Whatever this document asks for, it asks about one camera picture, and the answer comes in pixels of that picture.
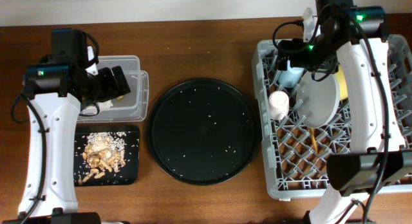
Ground white tissue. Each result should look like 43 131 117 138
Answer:
97 100 113 110

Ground yellow bowl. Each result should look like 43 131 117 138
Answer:
334 65 348 100

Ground blue cup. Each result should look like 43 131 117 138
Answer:
277 60 304 88

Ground grey plate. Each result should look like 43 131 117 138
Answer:
296 72 340 128

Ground pink cup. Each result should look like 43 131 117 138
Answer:
268 91 289 121

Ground peanut shell food scraps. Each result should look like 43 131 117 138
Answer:
77 131 126 185

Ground wooden chopstick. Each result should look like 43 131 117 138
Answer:
309 128 319 154

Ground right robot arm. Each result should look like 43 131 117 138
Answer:
274 0 411 223

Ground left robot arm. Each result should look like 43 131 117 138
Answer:
14 28 130 223

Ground grey dishwasher rack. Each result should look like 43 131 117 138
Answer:
252 34 411 201

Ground clear plastic bin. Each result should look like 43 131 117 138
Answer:
77 55 149 124

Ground black rectangular tray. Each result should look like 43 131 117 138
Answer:
73 125 140 187

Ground round black tray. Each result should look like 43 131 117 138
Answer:
147 79 262 186

